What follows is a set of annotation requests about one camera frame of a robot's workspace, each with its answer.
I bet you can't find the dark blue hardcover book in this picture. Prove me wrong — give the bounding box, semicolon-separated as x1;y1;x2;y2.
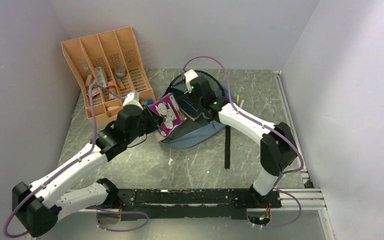
178;96;202;122

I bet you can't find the white marker blue cap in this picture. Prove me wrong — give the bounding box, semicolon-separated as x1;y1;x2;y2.
239;99;245;109

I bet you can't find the purple picture book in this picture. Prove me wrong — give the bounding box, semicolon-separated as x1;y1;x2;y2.
149;92;187;141

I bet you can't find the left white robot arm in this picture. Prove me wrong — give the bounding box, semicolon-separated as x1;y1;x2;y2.
12;105;164;237

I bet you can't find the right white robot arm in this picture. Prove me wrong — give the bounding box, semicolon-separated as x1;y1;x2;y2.
184;72;299;207

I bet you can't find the pink capped glue bottle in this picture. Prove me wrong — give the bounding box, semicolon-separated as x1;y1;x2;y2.
107;80;117;100

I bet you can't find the red white small box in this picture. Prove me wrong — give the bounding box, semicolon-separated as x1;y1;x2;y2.
87;88;101;99

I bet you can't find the grey round jar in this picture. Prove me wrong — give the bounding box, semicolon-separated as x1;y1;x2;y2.
114;65;126;78

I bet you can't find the tall white carton box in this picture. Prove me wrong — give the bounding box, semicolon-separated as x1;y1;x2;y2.
94;66;108;88

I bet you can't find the peach plastic file organizer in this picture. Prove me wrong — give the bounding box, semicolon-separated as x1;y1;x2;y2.
61;27;156;127

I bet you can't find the black mounting base rail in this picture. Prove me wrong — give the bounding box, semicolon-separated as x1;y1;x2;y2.
98;188;282;221

